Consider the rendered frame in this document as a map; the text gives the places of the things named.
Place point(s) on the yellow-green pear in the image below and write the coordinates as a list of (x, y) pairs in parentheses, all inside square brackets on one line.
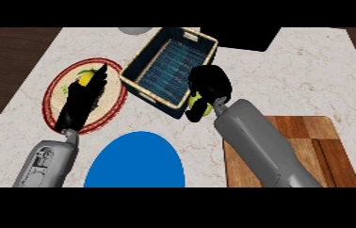
[(208, 110)]

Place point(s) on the yellow lemon with green leaves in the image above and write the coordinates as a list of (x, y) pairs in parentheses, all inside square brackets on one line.
[(85, 78)]

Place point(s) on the dark blue wicker basket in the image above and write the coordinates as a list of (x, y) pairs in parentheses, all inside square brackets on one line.
[(169, 68)]

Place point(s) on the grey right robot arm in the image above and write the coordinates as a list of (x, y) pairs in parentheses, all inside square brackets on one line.
[(259, 147)]

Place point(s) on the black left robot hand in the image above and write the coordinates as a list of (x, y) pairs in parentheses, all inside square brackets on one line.
[(84, 103)]

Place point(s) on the grey round object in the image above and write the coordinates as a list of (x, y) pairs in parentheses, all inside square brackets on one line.
[(135, 30)]

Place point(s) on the brown wooden cutting board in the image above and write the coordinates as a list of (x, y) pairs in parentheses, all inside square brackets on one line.
[(320, 150)]

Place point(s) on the red-rimmed beige plate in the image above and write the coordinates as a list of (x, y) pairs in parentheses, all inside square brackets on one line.
[(104, 112)]

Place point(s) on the black appliance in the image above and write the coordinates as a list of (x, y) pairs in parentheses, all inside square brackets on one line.
[(242, 37)]

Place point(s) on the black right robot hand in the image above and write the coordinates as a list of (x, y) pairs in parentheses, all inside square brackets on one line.
[(211, 82)]

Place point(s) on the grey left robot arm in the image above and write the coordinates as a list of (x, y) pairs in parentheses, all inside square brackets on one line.
[(47, 161)]

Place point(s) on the blue round plate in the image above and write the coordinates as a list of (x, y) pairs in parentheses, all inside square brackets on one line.
[(135, 161)]

